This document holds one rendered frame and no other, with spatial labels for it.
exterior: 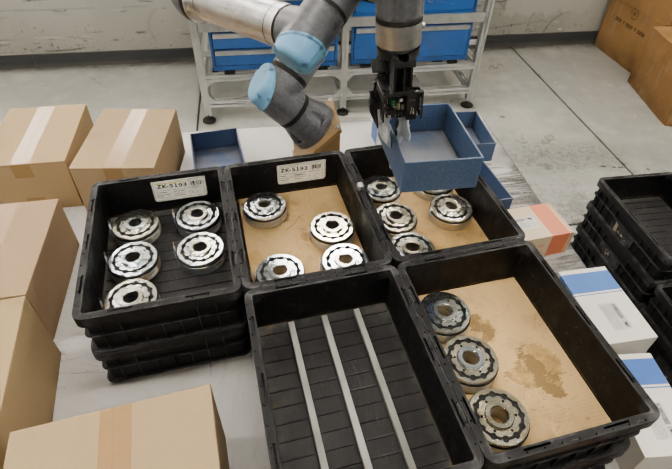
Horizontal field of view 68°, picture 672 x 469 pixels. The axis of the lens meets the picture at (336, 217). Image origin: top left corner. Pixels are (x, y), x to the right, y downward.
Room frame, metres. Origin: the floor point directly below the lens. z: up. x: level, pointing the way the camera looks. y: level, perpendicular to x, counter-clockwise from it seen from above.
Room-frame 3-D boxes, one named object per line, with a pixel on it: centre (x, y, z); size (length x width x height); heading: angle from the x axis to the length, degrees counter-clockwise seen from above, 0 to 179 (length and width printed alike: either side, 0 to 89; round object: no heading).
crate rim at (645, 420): (0.52, -0.32, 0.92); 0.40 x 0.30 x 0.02; 16
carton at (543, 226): (0.98, -0.53, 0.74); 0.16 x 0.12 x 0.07; 106
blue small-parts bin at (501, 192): (1.15, -0.40, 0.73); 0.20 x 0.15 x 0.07; 16
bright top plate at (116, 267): (0.72, 0.43, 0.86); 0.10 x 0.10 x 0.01
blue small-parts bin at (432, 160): (0.84, -0.18, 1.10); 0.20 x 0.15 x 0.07; 10
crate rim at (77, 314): (0.74, 0.37, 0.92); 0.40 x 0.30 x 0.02; 16
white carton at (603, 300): (0.70, -0.60, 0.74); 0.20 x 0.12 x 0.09; 11
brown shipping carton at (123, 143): (1.19, 0.60, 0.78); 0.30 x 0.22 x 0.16; 3
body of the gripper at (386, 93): (0.80, -0.10, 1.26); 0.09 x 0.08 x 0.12; 9
